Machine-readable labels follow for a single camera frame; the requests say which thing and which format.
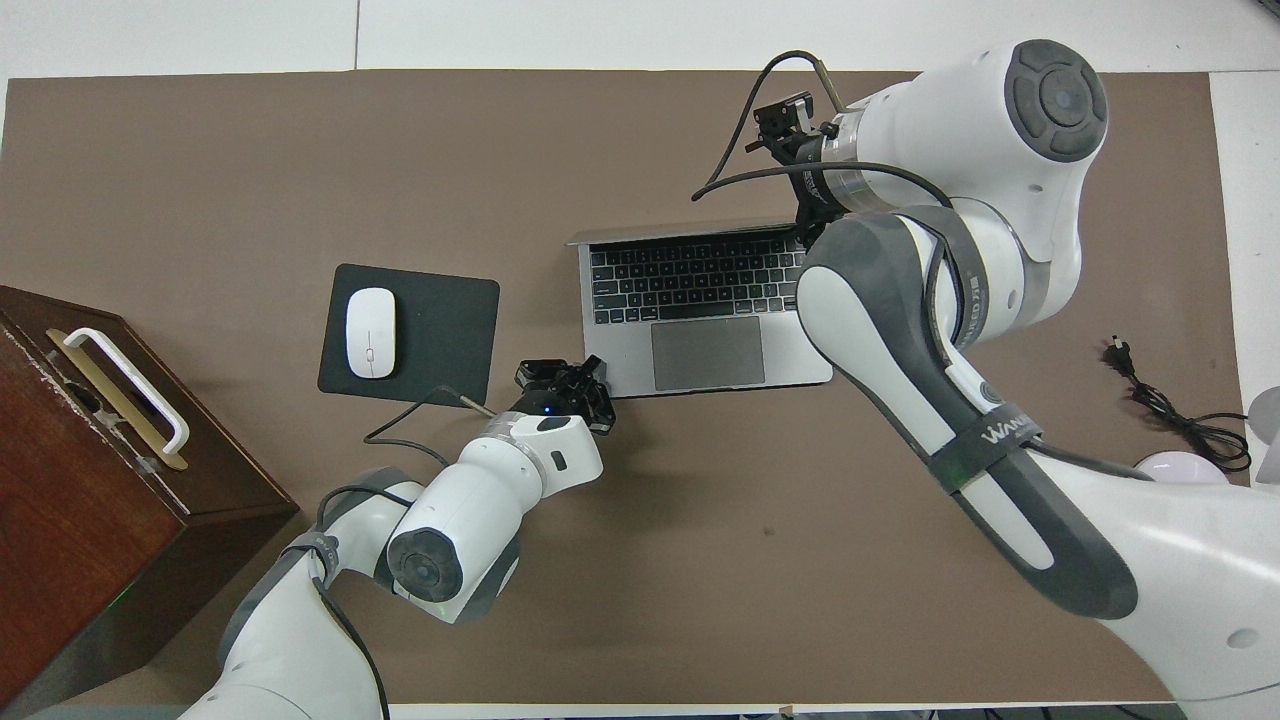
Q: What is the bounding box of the black lamp power cable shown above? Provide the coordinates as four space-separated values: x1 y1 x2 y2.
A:
1108 336 1253 473

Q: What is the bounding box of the black mouse pad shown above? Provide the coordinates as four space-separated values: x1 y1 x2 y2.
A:
318 263 501 409

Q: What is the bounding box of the white computer mouse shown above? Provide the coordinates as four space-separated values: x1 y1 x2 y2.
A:
345 287 398 380

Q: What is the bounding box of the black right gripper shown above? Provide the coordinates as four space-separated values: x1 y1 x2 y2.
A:
745 91 846 246

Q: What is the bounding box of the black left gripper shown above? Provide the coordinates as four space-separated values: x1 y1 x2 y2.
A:
515 355 615 435

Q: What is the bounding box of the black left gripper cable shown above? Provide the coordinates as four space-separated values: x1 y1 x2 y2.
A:
362 385 496 469

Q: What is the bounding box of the white box handle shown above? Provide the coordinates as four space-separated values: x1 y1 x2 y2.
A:
62 327 191 456

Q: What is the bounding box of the white desk lamp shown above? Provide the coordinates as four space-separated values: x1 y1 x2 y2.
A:
1133 385 1280 488

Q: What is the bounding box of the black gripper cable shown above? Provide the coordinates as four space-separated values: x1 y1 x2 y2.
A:
692 50 961 201
362 385 496 469

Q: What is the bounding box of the dark wooden box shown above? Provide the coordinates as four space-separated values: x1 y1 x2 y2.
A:
0 285 301 716

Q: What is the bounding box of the silver laptop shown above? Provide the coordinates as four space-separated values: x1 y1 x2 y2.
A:
565 218 834 399

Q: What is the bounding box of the brown table mat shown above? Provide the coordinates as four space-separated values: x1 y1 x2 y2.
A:
0 68 1276 707

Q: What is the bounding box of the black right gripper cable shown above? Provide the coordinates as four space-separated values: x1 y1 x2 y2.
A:
692 50 961 201

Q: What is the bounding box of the brass handle plate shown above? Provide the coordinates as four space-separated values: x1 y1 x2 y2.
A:
45 328 189 471

